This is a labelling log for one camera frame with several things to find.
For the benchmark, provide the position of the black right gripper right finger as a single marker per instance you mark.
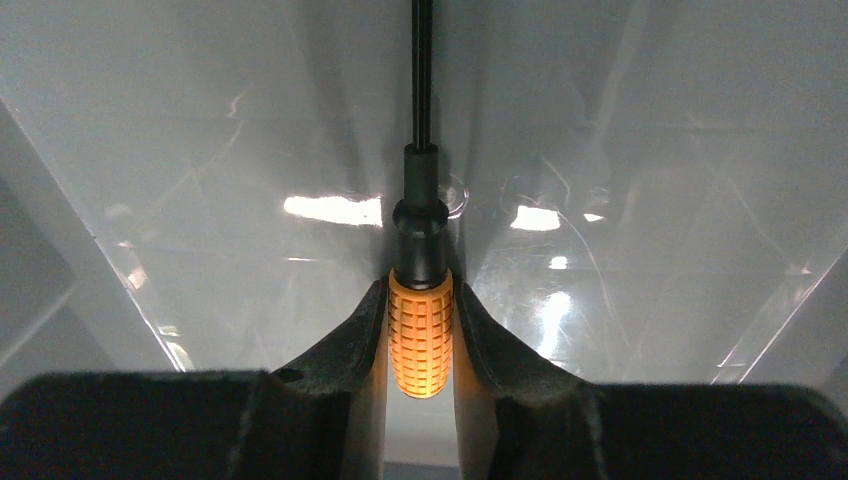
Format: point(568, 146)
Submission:
point(519, 416)

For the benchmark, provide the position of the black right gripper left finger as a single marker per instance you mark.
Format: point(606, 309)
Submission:
point(320, 416)

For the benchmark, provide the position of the orange handled screwdriver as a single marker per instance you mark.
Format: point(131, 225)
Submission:
point(420, 288)

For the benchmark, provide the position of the grey plastic storage bin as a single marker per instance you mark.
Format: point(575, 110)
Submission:
point(643, 192)

